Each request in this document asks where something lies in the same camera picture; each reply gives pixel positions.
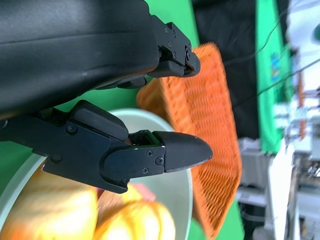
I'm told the black backdrop cloth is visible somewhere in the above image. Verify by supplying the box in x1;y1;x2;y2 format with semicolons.
191;0;262;141

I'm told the magenta pink cake slice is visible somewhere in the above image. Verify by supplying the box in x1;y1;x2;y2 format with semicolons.
138;184;158;203

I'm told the orange striped ring bread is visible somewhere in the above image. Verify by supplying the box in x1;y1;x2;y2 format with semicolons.
92;183;176;240

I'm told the orange wicker basket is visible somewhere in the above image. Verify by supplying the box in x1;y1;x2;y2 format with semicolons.
136;42;242;238

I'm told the pale green bowl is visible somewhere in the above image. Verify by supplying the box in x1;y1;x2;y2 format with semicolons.
0;107;195;240

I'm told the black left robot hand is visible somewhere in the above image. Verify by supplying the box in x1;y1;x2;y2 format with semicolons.
0;0;213;195

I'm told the orange oval bread loaf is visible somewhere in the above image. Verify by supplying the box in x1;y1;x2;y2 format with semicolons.
4;162;100;240

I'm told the green backdrop cloth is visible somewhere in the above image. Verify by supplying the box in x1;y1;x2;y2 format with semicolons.
254;0;295;156

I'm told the thin black hanging cable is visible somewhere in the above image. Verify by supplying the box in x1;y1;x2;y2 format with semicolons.
223;11;285;66

